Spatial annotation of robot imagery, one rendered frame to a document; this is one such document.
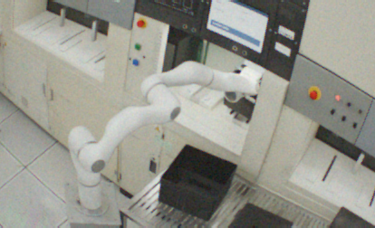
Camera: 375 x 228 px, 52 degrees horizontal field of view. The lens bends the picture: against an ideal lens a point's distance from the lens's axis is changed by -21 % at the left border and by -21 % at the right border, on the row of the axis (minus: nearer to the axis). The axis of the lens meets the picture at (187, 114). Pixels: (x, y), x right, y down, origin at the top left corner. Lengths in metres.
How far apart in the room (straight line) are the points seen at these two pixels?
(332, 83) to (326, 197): 0.69
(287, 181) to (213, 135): 0.49
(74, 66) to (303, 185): 1.60
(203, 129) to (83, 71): 0.85
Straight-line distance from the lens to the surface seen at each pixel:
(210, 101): 2.65
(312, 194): 2.37
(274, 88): 2.06
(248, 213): 2.16
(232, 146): 2.46
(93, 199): 2.11
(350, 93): 1.96
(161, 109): 1.90
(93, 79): 2.83
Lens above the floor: 2.48
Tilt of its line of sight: 39 degrees down
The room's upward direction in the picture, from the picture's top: 11 degrees clockwise
